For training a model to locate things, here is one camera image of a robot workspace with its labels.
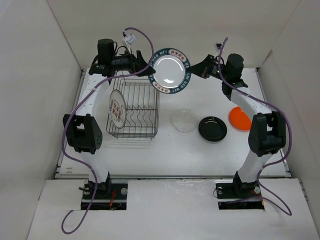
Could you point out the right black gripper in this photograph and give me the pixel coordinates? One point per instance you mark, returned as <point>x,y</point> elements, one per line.
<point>199,69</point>

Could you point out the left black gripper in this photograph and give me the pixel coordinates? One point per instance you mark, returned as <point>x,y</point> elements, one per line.
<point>133,62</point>

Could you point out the white plate green rim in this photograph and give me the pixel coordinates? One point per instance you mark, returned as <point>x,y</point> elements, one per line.
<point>171,74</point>

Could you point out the white plate red characters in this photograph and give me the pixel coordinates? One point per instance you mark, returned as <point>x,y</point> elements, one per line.
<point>117,109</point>

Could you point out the clear glass plate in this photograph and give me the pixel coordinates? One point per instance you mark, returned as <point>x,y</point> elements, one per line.
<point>184,121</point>

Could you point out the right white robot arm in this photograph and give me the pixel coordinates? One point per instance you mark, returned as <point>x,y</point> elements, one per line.
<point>267,133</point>

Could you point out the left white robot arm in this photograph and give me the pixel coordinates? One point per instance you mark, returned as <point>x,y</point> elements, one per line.
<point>81,130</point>

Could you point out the orange plate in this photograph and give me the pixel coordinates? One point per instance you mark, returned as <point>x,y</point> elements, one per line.
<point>239,119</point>

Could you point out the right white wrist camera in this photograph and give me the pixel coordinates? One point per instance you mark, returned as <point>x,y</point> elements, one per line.
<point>218,47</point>

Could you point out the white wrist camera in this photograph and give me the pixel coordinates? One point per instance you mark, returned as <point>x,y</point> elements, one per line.
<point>218,47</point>
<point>128,40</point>

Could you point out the grey wire dish rack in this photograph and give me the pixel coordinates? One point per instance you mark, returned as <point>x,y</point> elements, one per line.
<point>142,102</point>

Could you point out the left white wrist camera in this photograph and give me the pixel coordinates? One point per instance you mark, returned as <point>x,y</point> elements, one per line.
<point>128,40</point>

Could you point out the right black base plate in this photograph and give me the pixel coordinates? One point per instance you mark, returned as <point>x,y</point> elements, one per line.
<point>231,198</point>

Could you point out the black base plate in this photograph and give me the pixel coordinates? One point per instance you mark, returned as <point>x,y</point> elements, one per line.
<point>231,198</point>
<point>111,196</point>

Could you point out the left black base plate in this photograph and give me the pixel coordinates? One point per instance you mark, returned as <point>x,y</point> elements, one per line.
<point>111,196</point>

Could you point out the aluminium rail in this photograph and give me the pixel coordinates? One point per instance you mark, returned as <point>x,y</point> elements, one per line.
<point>122,176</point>

